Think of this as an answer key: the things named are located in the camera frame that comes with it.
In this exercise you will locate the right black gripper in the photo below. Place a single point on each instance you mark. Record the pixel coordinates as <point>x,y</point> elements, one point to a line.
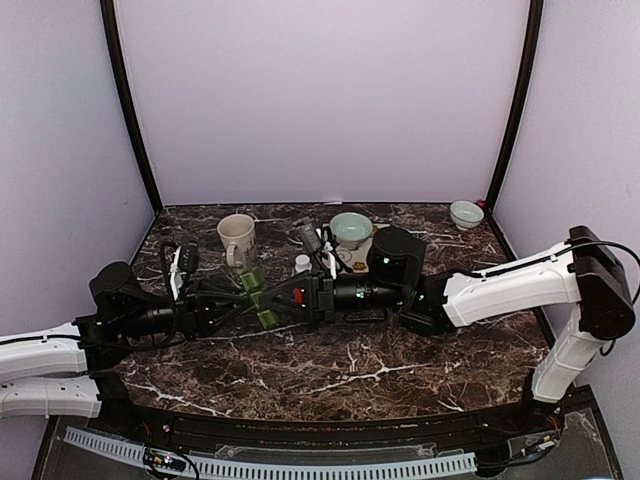
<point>320,300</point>

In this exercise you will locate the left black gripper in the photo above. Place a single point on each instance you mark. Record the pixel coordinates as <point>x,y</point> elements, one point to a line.
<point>196,309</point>

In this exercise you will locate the white pill bottle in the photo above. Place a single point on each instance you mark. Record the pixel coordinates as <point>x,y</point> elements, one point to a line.
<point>302,264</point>

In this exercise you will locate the green pill organizer box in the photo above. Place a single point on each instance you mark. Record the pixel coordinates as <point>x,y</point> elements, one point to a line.
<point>255,286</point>

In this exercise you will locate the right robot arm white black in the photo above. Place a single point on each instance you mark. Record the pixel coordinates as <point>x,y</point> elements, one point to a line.
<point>582,272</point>

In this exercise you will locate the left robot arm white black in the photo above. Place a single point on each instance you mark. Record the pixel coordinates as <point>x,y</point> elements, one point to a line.
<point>65,371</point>

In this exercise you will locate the floral square coaster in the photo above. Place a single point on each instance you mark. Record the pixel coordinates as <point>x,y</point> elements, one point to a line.
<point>356,259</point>

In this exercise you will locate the cream ceramic mug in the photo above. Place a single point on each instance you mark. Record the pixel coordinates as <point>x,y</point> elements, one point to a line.
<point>238,236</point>

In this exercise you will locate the celadon green bowl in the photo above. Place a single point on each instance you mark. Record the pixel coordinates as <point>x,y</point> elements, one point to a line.
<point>350,229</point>

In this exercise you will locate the small circuit board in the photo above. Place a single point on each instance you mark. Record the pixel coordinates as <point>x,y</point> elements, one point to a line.
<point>163,461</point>

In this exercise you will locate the small white bowl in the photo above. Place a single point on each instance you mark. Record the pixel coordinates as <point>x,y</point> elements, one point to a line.
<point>466,215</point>

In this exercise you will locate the white slotted cable duct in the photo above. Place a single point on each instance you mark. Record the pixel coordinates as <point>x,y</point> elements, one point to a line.
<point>202,467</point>

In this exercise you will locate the black left frame post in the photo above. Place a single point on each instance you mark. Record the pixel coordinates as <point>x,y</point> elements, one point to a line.
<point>119,72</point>

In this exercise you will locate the black frame post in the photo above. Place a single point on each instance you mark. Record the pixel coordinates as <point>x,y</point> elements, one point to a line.
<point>521,88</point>
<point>119,72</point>

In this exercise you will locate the black right frame post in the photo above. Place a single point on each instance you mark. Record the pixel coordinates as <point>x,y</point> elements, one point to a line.
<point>521,88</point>

